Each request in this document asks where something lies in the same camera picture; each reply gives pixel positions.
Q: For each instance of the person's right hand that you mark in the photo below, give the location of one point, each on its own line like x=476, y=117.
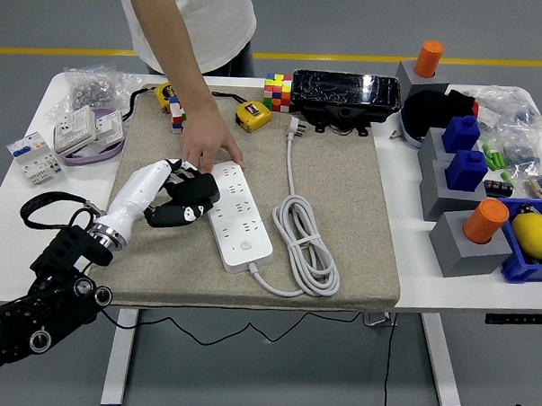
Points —
x=204, y=135

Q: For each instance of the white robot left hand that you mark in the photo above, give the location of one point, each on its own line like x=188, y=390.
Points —
x=136, y=188

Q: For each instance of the black plug adapter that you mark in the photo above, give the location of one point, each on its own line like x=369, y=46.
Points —
x=199, y=191

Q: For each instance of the white power strip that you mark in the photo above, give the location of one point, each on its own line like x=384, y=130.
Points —
x=247, y=229

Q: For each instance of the person's right forearm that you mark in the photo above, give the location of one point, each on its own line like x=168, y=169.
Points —
x=170, y=37

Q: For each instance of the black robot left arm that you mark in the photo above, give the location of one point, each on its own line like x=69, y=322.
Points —
x=57, y=256

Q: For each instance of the scrambled puzzle cube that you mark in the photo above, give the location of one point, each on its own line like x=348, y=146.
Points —
x=176, y=113

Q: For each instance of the purple ribbon roll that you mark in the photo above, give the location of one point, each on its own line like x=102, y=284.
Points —
x=93, y=158

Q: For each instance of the square yellow tape measure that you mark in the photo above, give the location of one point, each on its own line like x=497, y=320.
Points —
x=254, y=117

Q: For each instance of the round yellow tape measure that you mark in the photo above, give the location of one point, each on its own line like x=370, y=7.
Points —
x=163, y=92

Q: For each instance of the neon puzzle cube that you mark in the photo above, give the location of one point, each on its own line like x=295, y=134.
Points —
x=278, y=93

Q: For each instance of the black desk control panel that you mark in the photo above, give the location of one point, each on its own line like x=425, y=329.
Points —
x=518, y=319

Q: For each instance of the clear bag of nuts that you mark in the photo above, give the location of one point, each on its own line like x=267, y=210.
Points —
x=89, y=91

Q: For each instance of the white blue circuit breaker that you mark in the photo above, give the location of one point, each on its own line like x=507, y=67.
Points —
x=32, y=156

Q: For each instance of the white table leg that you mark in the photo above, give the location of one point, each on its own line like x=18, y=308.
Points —
x=119, y=358
x=441, y=363

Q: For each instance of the person's torso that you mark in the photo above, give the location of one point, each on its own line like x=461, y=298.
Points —
x=216, y=16

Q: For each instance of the glossy black box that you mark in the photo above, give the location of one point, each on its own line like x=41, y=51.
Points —
x=343, y=89

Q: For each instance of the blue plastic bin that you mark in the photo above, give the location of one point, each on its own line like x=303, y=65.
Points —
x=520, y=270

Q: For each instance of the grey-brown mat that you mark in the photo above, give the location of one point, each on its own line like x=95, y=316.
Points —
x=343, y=192

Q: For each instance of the grey block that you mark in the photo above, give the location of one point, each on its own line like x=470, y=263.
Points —
x=411, y=83
x=446, y=201
x=430, y=151
x=466, y=261

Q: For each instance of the yellow lemon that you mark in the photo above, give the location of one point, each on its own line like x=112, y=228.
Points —
x=535, y=234

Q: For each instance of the orange cylinder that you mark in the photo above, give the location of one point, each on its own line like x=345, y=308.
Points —
x=429, y=59
x=485, y=221

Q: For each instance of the white dish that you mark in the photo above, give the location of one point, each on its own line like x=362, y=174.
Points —
x=411, y=137

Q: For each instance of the small black white figure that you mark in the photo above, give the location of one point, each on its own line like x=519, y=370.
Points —
x=526, y=209

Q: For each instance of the black cloth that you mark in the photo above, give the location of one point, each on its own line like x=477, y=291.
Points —
x=430, y=111

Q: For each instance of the black component strip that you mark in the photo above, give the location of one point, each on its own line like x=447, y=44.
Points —
x=498, y=188

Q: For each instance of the blue block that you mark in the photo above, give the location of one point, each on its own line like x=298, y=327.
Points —
x=460, y=135
x=466, y=171

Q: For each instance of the green plastic pegs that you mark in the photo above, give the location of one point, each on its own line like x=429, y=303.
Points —
x=494, y=159

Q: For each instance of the clear bag blue parts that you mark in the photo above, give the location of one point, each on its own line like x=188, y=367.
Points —
x=520, y=153

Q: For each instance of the large clear parts bag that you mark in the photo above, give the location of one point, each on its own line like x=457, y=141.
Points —
x=504, y=105

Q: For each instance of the white wall socket plate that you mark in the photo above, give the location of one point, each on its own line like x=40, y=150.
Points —
x=74, y=129
x=109, y=126

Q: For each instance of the black bracket mount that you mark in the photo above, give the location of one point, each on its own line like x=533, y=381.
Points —
x=342, y=114

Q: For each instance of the metal under-table bracket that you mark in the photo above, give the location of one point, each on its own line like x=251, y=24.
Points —
x=376, y=319

